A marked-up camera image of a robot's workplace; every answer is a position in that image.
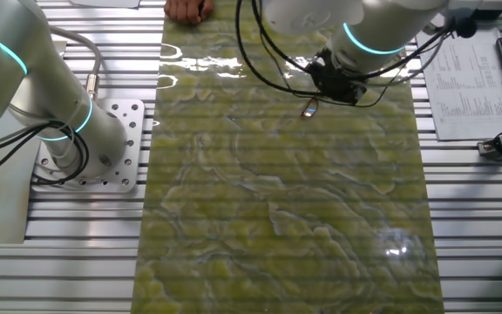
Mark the printed table paper sheet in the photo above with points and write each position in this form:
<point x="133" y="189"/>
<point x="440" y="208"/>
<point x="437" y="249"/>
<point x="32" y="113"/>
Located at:
<point x="464" y="87"/>

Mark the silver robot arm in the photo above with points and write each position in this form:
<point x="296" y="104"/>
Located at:
<point x="59" y="87"/>

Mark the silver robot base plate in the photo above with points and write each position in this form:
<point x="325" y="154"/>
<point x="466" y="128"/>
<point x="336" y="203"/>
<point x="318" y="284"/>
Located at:
<point x="131" y="144"/>

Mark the green marble pattern mat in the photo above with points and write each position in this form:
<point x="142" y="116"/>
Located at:
<point x="255" y="196"/>

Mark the red frame glasses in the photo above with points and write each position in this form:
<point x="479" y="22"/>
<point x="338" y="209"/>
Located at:
<point x="310" y="109"/>

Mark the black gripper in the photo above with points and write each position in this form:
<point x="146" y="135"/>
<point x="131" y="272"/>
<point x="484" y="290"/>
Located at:
<point x="336" y="83"/>

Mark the person's hand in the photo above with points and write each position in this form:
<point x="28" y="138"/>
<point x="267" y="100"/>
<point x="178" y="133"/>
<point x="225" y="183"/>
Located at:
<point x="187" y="11"/>

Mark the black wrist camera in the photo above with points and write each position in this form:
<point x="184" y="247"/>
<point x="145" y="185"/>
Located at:
<point x="465" y="27"/>

